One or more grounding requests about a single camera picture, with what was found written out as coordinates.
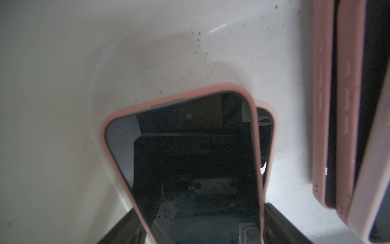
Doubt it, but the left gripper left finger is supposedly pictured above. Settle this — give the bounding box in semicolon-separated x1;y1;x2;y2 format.
97;209;146;244

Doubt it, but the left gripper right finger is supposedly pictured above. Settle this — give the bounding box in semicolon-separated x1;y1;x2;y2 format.
264;203;312;244

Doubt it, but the phone pink case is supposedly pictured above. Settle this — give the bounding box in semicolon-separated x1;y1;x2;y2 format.
312;1;339;209
100;84;264;244

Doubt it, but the phone dark case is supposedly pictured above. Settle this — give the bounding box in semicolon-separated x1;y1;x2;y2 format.
347;71;390;244
255;100;278;195

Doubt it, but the white storage tray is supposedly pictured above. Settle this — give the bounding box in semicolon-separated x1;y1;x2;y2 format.
1;1;360;244

